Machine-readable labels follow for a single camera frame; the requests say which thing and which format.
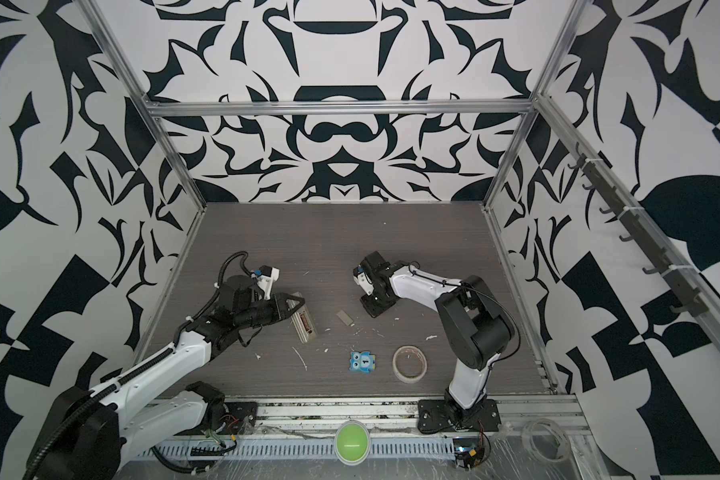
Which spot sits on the beige battery cover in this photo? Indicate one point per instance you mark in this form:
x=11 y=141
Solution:
x=345 y=318

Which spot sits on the white remote control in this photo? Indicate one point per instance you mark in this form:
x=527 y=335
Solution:
x=304 y=324

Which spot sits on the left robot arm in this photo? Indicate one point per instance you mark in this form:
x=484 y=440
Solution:
x=93 y=433

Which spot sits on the aluminium frame rail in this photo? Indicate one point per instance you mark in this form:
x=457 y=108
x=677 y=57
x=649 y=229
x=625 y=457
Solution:
x=347 y=107

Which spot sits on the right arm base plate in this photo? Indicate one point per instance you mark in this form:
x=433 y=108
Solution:
x=439 y=416

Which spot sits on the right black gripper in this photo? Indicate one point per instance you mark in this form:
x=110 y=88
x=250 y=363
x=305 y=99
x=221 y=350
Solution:
x=370 y=308

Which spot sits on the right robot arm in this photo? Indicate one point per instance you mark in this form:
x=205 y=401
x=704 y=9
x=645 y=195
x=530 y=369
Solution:
x=477 y=327

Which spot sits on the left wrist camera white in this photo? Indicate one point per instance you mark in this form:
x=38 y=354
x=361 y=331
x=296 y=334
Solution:
x=265 y=278

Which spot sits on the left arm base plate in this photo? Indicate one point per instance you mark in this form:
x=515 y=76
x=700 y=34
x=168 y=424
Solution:
x=231 y=418

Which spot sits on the blue owl figure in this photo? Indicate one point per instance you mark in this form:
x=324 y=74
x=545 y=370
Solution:
x=363 y=362

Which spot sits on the slotted cable duct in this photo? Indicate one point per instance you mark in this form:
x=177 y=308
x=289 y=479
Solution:
x=434 y=448

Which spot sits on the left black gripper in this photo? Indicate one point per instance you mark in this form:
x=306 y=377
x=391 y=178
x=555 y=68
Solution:
x=279 y=305

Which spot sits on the green push button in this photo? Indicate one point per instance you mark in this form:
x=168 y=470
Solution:
x=352 y=443

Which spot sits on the small circuit board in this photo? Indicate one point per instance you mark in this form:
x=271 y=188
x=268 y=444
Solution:
x=467 y=457

